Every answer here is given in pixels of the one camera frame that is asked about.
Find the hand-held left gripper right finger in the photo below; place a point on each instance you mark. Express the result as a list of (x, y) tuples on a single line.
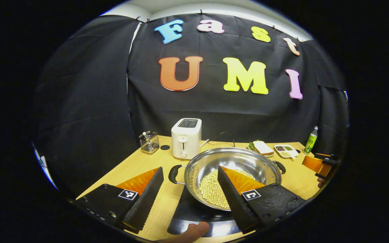
[(236, 202)]

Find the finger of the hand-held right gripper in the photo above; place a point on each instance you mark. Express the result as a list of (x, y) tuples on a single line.
[(311, 163)]

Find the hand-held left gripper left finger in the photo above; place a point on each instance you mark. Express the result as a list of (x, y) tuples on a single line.
[(145, 202)]

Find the black induction cooktop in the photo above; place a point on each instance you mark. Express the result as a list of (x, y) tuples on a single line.
[(187, 209)]

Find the stainless steel pot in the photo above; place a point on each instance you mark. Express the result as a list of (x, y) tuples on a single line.
[(221, 162)]

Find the green drink bottle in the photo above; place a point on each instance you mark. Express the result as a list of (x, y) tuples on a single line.
[(311, 141)]

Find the pile of soybeans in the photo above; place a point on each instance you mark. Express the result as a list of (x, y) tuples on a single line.
[(211, 189)]

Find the sectioned dish of beans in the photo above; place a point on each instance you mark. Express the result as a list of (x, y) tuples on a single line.
[(284, 148)]

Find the pale sandwich plate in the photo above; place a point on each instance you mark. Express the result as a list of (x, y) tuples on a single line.
[(268, 156)]

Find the sandwich with lettuce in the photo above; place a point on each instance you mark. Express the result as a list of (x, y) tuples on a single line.
[(262, 147)]

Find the black table grommet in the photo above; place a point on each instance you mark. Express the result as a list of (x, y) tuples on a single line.
[(164, 147)]

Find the white toaster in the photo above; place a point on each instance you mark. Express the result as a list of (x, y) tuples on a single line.
[(186, 141)]

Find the black backdrop cloth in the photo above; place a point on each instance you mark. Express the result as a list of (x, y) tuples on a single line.
[(214, 111)]

